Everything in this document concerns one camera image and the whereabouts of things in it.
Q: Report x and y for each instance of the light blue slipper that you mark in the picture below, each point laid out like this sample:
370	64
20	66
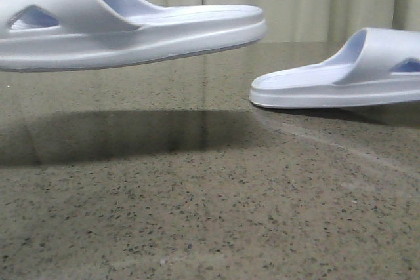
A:
375	66
66	35

